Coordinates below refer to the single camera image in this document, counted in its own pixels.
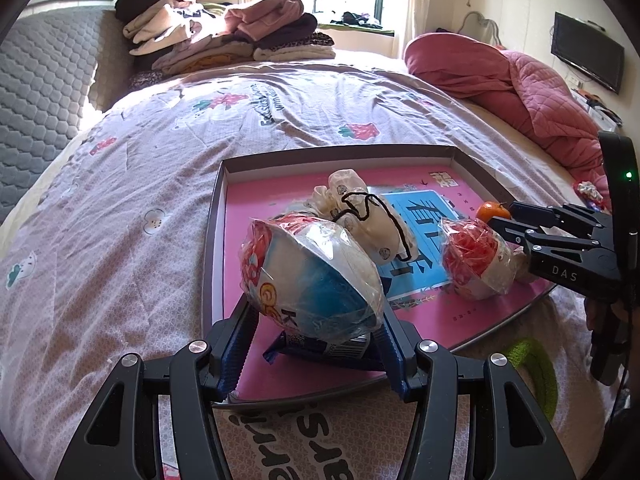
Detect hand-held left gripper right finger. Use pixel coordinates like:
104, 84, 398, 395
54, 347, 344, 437
372, 310, 568, 480

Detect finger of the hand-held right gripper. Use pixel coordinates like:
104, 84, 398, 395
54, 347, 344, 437
509, 201, 610, 235
487, 215, 603, 267

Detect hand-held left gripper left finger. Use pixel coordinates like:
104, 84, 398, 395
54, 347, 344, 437
55, 305, 261, 480

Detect orange tangerine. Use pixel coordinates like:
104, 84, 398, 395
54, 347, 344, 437
475, 201, 512, 225

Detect small egg toy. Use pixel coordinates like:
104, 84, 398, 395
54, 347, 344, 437
439, 217, 518, 301

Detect dark blue snack packet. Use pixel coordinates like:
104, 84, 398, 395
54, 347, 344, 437
262, 332, 388, 373

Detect large egg toy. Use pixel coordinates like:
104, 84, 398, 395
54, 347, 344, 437
239, 212, 386, 346

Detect shallow grey cardboard tray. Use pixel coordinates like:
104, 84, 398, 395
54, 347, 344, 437
200, 145, 558, 403

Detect beige drawstring cloth bag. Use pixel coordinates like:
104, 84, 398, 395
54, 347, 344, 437
287, 169, 416, 266

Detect shiny wrapped small toy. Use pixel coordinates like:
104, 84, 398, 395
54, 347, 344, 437
577, 180, 608, 208

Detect white drawer cabinet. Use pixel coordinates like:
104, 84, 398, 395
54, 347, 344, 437
575, 87, 623, 128

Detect pink quilted blanket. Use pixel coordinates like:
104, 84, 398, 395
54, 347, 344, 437
404, 32, 613, 186

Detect pink picture book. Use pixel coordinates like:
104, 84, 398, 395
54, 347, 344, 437
222, 165, 551, 391

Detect black flat television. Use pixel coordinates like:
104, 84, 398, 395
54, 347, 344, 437
551, 11, 626, 95

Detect dark clothes on windowsill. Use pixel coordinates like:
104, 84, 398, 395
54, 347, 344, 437
330, 10, 383, 28

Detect grey quilted headboard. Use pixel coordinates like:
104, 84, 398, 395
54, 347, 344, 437
0, 7, 126, 221

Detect pile of folded clothes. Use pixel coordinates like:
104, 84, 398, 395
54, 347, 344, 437
115, 0, 337, 77

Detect green fuzzy ring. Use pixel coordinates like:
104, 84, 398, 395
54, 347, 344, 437
502, 337, 558, 423

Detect white curved metal frame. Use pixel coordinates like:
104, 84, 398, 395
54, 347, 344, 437
460, 10, 501, 43

